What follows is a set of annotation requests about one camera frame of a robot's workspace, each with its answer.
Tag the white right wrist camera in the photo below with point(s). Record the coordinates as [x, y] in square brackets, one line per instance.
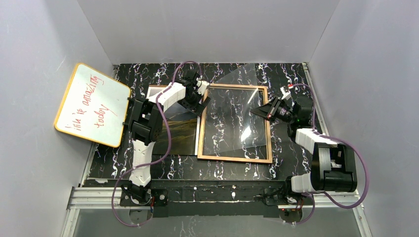
[286, 92]

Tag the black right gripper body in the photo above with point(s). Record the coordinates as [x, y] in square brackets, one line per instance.
[273, 108]

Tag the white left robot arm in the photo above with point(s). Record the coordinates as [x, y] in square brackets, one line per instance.
[147, 119]

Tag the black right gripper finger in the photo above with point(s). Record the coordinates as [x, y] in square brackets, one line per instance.
[272, 116]
[263, 110]

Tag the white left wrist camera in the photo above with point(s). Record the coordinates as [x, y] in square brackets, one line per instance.
[202, 87]

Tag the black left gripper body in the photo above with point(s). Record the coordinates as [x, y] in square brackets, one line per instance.
[195, 101]

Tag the yellow-rimmed whiteboard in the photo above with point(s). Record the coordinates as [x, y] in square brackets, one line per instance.
[94, 107]

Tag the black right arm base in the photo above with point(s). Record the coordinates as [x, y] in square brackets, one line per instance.
[281, 196]

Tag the aluminium front rail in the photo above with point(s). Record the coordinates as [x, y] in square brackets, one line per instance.
[217, 211]

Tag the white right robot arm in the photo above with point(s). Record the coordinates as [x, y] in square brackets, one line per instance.
[333, 165]

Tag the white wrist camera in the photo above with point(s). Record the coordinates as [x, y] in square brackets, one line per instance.
[202, 87]
[286, 92]

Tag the mountain landscape photo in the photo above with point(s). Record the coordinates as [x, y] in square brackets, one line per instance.
[183, 128]

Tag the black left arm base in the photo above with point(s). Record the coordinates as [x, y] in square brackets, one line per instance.
[141, 196]

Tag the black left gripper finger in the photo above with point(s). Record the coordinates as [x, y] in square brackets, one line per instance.
[189, 107]
[200, 107]

